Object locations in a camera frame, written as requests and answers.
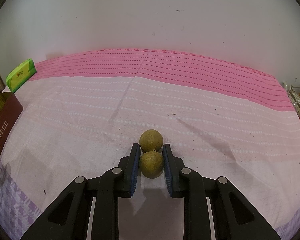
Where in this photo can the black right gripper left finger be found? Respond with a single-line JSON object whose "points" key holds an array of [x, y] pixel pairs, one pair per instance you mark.
{"points": [[86, 201]]}

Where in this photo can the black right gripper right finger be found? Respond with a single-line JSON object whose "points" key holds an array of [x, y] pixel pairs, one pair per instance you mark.
{"points": [[213, 207]]}

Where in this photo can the green-brown longan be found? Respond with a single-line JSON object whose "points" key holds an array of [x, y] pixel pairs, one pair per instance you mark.
{"points": [[151, 164], [151, 140]]}

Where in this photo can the pink and purple tablecloth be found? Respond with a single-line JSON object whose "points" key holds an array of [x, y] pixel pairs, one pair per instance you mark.
{"points": [[83, 112]]}

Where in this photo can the gold toffee tin box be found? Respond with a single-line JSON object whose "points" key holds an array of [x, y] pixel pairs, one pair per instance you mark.
{"points": [[10, 109]]}

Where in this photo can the green tissue pack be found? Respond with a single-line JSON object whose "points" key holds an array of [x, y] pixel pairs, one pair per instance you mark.
{"points": [[20, 75]]}

